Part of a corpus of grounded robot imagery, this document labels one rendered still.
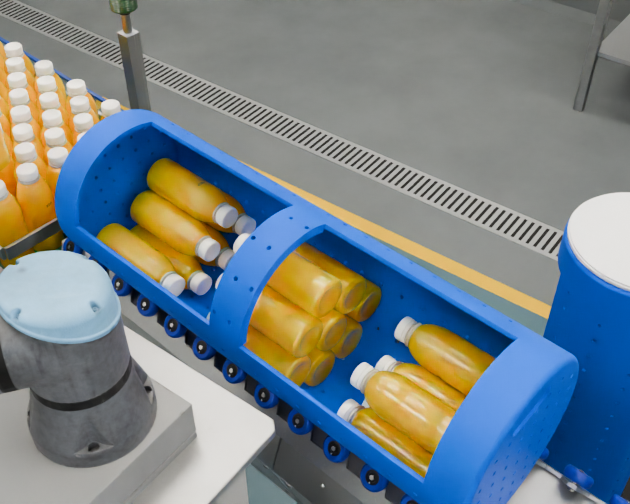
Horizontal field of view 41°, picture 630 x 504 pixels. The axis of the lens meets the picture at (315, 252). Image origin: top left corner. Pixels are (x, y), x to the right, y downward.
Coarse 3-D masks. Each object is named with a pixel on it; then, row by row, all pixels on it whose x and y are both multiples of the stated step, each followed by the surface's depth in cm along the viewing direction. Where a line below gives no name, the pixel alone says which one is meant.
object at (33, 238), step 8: (48, 224) 163; (56, 224) 164; (32, 232) 161; (40, 232) 162; (48, 232) 164; (56, 232) 165; (16, 240) 159; (24, 240) 160; (32, 240) 162; (40, 240) 163; (8, 248) 158; (16, 248) 160; (24, 248) 161; (8, 256) 159; (16, 256) 160
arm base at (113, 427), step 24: (120, 384) 93; (144, 384) 101; (48, 408) 92; (72, 408) 91; (96, 408) 92; (120, 408) 94; (144, 408) 97; (48, 432) 94; (72, 432) 93; (96, 432) 94; (120, 432) 95; (144, 432) 98; (48, 456) 96; (72, 456) 94; (96, 456) 94; (120, 456) 96
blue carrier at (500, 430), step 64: (128, 128) 142; (64, 192) 142; (128, 192) 157; (256, 192) 150; (256, 256) 121; (384, 256) 121; (192, 320) 130; (384, 320) 139; (448, 320) 131; (512, 320) 115; (320, 384) 137; (512, 384) 103; (448, 448) 103; (512, 448) 106
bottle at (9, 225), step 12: (0, 204) 155; (12, 204) 156; (0, 216) 155; (12, 216) 157; (0, 228) 157; (12, 228) 158; (24, 228) 161; (0, 240) 159; (12, 240) 160; (24, 252) 163; (12, 264) 163
